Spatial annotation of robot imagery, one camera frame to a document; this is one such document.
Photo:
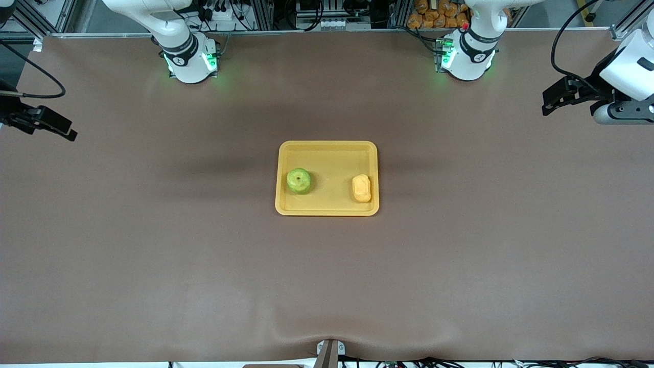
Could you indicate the green apple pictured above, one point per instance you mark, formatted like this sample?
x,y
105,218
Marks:
x,y
299,181

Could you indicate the white power strip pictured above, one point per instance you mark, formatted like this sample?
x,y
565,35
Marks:
x,y
220,14

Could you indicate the orange snack bag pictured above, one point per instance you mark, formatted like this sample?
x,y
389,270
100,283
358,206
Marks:
x,y
439,13

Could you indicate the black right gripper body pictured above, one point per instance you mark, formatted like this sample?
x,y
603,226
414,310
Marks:
x,y
10,113

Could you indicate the yellow potato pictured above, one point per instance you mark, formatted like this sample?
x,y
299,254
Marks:
x,y
361,188

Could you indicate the brown table mat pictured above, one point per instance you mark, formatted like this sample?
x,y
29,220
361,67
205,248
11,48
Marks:
x,y
327,281

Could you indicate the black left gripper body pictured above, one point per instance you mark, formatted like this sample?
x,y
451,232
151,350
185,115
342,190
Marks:
x,y
596,82

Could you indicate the yellow plastic tray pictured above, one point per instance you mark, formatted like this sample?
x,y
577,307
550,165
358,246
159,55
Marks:
x,y
332,153

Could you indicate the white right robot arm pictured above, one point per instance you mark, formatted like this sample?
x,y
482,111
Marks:
x,y
186,61

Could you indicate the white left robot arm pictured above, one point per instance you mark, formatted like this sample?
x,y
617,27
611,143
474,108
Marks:
x,y
470,59

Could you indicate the aluminium frame post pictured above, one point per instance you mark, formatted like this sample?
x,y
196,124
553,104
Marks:
x,y
30,20
631,20

